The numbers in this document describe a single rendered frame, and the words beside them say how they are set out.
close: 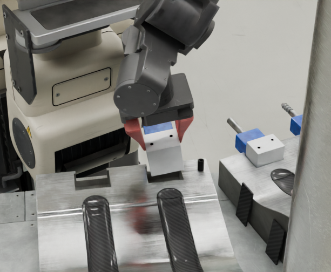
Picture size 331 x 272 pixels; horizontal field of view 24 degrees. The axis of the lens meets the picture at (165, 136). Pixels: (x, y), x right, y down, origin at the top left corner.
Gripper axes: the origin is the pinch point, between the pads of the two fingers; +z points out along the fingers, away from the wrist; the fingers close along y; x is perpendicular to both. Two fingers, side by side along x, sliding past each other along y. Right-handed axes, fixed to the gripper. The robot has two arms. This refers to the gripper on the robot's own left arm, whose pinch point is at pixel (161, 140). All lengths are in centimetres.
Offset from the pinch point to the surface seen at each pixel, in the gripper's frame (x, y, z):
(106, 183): 0.6, -9.4, 7.4
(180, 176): -0.5, 1.9, 8.3
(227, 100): 128, 34, 118
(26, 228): -0.9, -23.0, 11.8
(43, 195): -2.9, -18.4, 3.0
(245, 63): 152, 47, 122
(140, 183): -3.0, -4.4, 5.0
